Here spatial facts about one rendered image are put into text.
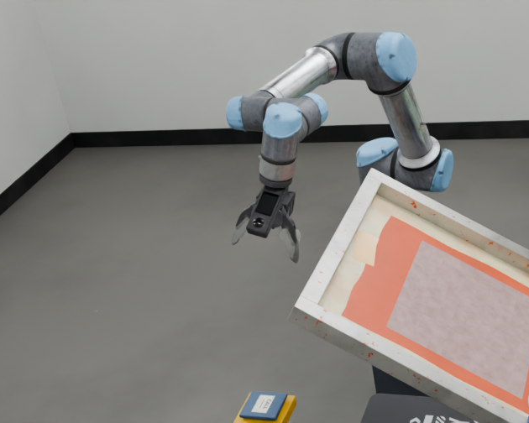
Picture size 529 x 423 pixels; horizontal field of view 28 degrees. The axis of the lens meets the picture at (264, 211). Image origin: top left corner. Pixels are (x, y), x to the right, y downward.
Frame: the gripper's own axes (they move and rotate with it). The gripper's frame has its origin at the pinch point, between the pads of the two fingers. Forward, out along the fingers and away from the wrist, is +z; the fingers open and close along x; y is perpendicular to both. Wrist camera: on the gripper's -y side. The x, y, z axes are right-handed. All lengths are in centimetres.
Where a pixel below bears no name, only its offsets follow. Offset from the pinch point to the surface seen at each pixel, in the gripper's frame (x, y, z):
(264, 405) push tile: -2, 11, 54
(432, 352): -41.5, -17.4, -1.4
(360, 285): -23.8, -8.9, -6.1
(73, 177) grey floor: 224, 333, 224
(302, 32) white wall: 98, 380, 111
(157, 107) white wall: 188, 380, 186
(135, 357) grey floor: 96, 152, 185
